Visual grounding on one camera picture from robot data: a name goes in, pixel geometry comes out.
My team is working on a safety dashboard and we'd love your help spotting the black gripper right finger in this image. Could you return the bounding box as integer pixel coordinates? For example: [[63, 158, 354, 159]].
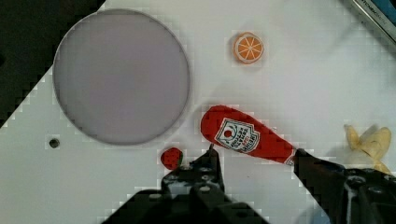
[[293, 148, 396, 224]]

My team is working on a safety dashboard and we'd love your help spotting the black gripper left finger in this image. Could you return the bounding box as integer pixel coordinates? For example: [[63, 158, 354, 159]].
[[161, 144, 225, 200]]

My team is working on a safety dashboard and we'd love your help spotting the red plush ketchup bottle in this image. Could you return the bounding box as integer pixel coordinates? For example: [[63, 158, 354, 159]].
[[200, 105, 295, 165]]

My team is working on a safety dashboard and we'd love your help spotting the dark red plush strawberry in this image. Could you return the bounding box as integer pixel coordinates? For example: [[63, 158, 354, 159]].
[[160, 147, 183, 170]]

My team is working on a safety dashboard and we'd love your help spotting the grey round plate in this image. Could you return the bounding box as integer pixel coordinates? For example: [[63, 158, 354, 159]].
[[53, 9, 191, 146]]

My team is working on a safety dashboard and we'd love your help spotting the plush orange slice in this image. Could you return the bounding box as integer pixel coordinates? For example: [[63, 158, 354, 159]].
[[233, 32, 264, 64]]

